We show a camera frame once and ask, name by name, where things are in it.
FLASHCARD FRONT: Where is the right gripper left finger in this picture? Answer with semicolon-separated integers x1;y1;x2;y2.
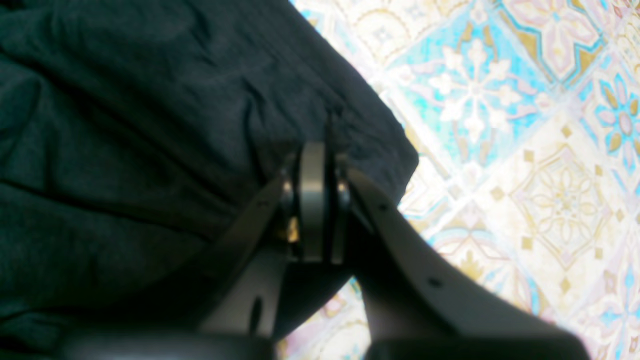
58;142;327;360

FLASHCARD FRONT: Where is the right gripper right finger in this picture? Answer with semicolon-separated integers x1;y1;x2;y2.
327;154;589;360

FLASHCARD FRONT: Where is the black t-shirt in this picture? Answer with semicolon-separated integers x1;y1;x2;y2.
0;0;419;360

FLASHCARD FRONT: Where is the patterned tablecloth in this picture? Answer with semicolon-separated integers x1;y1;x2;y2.
294;0;640;360

